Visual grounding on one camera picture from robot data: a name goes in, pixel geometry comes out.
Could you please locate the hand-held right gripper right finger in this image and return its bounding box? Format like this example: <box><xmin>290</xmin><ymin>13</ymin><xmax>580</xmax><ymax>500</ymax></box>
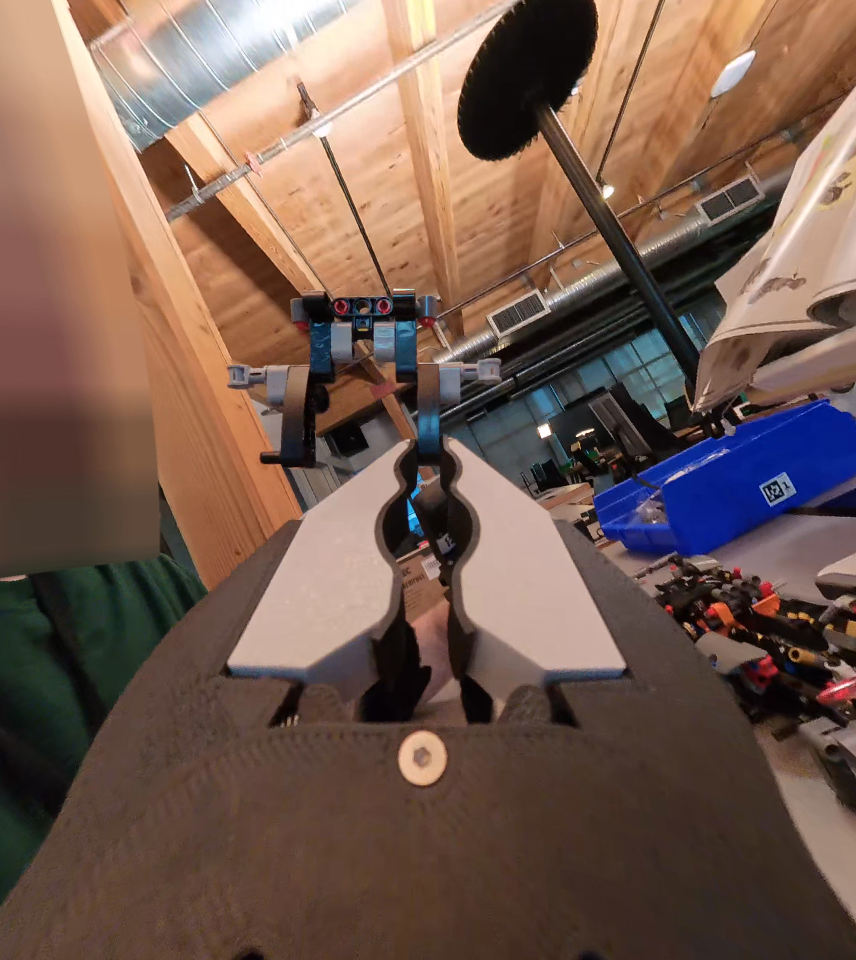
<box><xmin>437</xmin><ymin>437</ymin><xmax>629</xmax><ymax>725</ymax></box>

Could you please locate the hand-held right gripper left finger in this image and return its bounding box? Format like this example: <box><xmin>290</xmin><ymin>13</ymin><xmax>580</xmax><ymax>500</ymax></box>
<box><xmin>225</xmin><ymin>440</ymin><xmax>433</xmax><ymax>725</ymax></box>

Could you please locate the black curved lego beam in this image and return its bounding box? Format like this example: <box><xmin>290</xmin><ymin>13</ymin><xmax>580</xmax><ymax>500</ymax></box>
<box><xmin>414</xmin><ymin>361</ymin><xmax>446</xmax><ymax>485</ymax></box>

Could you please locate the black axle white connector subassembly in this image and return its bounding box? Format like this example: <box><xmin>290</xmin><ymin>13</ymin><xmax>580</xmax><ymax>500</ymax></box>
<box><xmin>439</xmin><ymin>357</ymin><xmax>505</xmax><ymax>406</ymax></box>

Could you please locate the black white lego frame subassembly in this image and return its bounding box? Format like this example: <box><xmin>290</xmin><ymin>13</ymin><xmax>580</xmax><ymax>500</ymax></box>
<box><xmin>227</xmin><ymin>288</ymin><xmax>504</xmax><ymax>471</ymax></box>

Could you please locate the grey black lego car model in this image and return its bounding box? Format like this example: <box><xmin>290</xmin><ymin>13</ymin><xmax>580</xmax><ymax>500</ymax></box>
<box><xmin>651</xmin><ymin>553</ymin><xmax>856</xmax><ymax>813</ymax></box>

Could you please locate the lego instruction booklet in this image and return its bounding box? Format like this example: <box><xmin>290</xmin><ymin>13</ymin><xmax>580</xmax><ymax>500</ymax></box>
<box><xmin>692</xmin><ymin>22</ymin><xmax>856</xmax><ymax>415</ymax></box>

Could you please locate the person's left hand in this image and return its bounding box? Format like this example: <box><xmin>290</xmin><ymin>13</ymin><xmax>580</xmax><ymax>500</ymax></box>
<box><xmin>409</xmin><ymin>600</ymin><xmax>455</xmax><ymax>704</ymax></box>

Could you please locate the brown cardboard box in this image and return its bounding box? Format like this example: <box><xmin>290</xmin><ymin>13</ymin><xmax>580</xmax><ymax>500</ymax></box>
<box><xmin>396</xmin><ymin>553</ymin><xmax>446</xmax><ymax>625</ymax></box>

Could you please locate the white air vent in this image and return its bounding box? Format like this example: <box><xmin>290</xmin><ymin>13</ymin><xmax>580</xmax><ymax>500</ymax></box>
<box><xmin>695</xmin><ymin>177</ymin><xmax>766</xmax><ymax>227</ymax></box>
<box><xmin>485</xmin><ymin>288</ymin><xmax>552</xmax><ymax>339</ymax></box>

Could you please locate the blue plastic bin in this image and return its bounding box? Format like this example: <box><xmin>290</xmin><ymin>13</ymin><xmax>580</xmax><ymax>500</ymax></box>
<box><xmin>593</xmin><ymin>399</ymin><xmax>856</xmax><ymax>557</ymax></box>

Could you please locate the black pole with round disc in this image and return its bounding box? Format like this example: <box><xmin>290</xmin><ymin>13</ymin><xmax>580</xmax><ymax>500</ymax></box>
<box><xmin>455</xmin><ymin>0</ymin><xmax>704</xmax><ymax>391</ymax></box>

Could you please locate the round white ceiling lamp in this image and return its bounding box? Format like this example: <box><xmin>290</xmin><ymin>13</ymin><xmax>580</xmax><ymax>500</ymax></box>
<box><xmin>710</xmin><ymin>49</ymin><xmax>758</xmax><ymax>99</ymax></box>

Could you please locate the plain wooden post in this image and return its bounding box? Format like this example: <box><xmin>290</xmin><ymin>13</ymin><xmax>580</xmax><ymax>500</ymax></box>
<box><xmin>51</xmin><ymin>0</ymin><xmax>303</xmax><ymax>590</ymax></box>

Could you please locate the silver duct with vents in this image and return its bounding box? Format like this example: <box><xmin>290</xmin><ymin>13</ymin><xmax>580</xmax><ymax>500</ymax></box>
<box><xmin>428</xmin><ymin>168</ymin><xmax>800</xmax><ymax>365</ymax></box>

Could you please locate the large silver spiral duct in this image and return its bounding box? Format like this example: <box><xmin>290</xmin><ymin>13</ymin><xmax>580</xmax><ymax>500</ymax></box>
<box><xmin>89</xmin><ymin>0</ymin><xmax>373</xmax><ymax>153</ymax></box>

